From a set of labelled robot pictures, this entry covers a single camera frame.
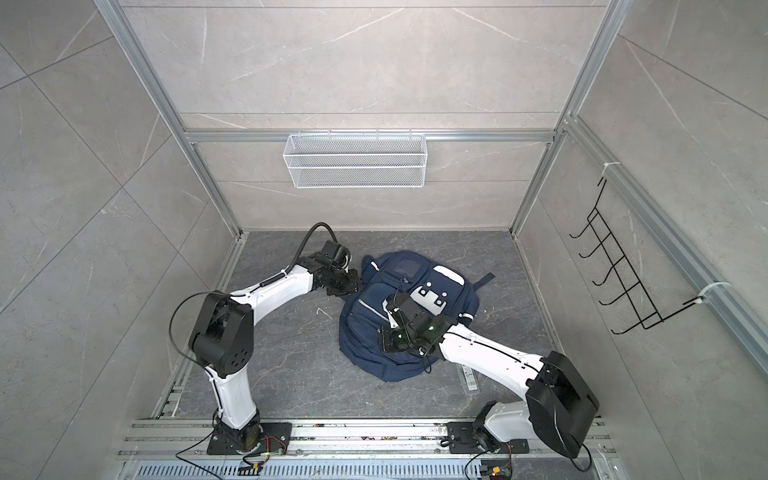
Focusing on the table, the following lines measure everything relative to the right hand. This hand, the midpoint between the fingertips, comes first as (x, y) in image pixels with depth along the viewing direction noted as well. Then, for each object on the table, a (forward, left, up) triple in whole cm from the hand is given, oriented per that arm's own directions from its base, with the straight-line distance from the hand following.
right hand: (378, 339), depth 81 cm
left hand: (+19, +5, 0) cm, 20 cm away
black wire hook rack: (0, -55, +24) cm, 60 cm away
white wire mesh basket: (+56, +7, +21) cm, 60 cm away
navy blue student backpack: (+18, -20, -2) cm, 27 cm away
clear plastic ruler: (-9, -25, -8) cm, 28 cm away
